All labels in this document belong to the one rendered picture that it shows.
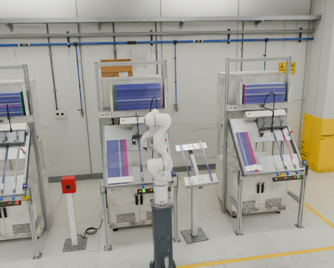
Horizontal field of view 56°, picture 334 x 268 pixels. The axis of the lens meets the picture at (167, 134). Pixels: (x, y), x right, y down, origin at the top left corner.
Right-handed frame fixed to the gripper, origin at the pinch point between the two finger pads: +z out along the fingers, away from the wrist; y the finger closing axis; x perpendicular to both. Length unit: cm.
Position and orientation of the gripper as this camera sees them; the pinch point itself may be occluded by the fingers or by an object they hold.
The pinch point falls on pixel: (150, 148)
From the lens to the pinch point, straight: 326.8
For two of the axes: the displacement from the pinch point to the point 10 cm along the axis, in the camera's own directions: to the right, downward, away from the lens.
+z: -1.3, 2.6, 9.6
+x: 1.0, 9.6, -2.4
